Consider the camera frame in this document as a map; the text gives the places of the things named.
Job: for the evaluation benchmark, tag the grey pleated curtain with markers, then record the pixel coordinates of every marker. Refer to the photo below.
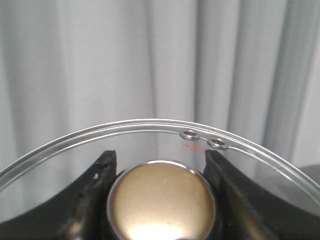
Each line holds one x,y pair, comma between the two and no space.
249,67

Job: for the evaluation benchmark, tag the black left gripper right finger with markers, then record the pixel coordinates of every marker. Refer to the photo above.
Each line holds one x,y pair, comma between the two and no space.
247,211

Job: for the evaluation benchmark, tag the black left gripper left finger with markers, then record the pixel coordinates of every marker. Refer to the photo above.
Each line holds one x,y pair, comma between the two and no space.
78,212

